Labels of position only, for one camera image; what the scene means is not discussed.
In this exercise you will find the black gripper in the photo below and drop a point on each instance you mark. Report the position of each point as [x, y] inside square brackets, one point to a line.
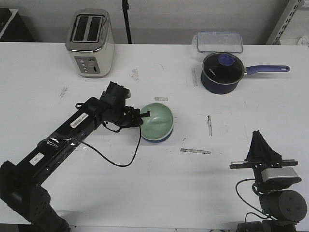
[126, 117]
[271, 158]

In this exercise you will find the green bowl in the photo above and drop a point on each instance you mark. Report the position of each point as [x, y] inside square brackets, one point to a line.
[161, 117]

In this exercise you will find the blue bowl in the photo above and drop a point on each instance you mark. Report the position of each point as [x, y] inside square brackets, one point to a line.
[155, 136]

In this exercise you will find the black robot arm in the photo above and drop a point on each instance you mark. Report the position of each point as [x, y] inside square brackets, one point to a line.
[281, 208]
[20, 185]

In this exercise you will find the cream and chrome toaster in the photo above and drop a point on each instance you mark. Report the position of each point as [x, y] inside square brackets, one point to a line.
[90, 42]

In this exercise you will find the glass pot lid blue knob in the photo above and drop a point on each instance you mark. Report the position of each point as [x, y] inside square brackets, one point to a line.
[223, 68]

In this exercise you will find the black tripod pole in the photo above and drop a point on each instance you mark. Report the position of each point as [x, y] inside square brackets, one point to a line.
[125, 8]

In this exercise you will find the clear plastic food container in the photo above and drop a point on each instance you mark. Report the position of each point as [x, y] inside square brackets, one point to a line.
[208, 42]

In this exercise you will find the white crumpled cloth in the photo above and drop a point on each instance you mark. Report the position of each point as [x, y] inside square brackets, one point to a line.
[303, 40]

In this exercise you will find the grey metal shelf upright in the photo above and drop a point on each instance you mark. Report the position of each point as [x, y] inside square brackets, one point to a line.
[292, 25]

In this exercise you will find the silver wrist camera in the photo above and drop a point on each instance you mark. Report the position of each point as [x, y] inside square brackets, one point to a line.
[284, 176]
[115, 95]

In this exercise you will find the blue saucepan with handle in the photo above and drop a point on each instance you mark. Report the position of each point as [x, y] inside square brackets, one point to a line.
[224, 89]

